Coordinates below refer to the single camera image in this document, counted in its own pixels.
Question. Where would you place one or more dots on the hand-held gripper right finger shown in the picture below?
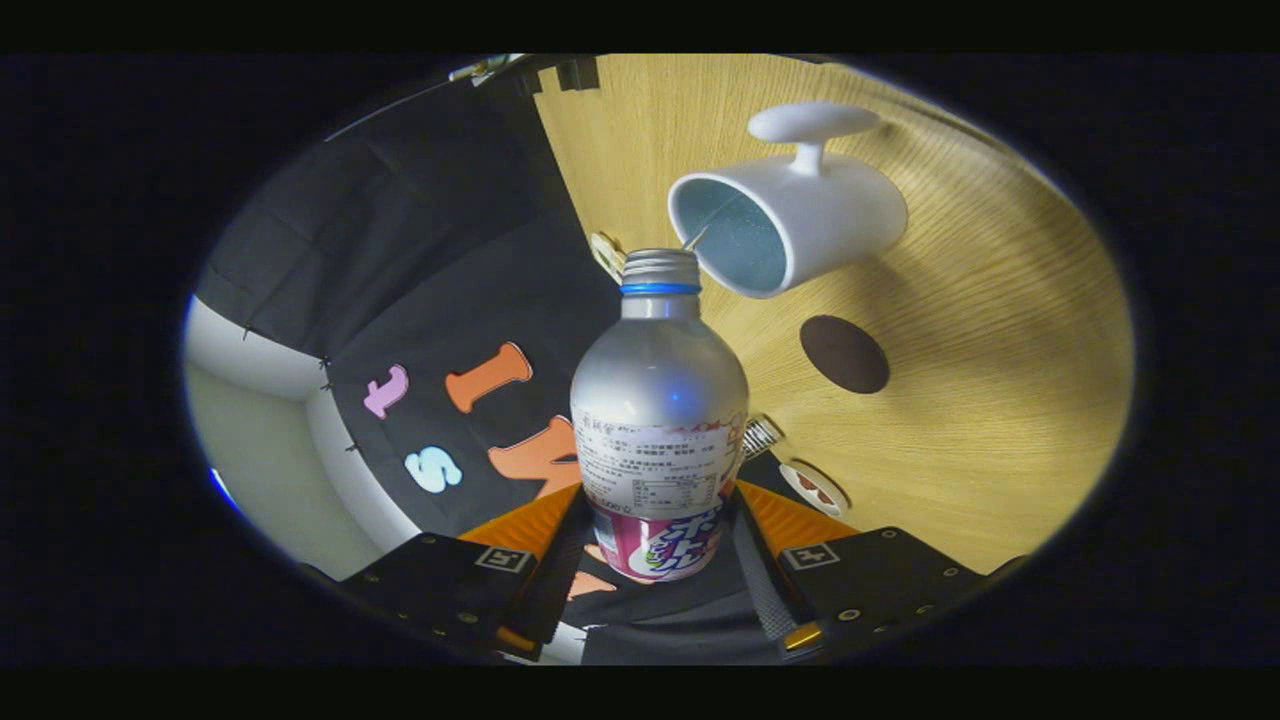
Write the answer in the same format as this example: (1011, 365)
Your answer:
(765, 590)

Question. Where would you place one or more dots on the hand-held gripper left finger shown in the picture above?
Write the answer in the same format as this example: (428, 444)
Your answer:
(555, 580)

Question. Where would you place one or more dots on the silver juice bottle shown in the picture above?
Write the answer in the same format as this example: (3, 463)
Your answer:
(655, 380)

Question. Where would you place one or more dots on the white cup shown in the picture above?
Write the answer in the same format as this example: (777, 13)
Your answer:
(840, 215)

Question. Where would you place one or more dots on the red food slice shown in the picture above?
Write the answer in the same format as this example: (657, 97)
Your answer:
(822, 497)
(804, 480)

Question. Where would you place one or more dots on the white oval plate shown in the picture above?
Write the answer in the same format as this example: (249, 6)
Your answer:
(835, 505)

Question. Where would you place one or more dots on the wooden table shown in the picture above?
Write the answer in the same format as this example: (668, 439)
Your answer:
(980, 420)

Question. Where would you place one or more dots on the white divided snack tray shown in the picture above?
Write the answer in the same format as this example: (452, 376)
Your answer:
(607, 255)

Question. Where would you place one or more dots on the black backdrop cloth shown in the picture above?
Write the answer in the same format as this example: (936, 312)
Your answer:
(450, 230)

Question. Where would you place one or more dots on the black table clamp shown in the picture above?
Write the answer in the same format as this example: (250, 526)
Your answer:
(560, 75)

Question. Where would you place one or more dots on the silver metal clamp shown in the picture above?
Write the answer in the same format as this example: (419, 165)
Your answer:
(485, 68)

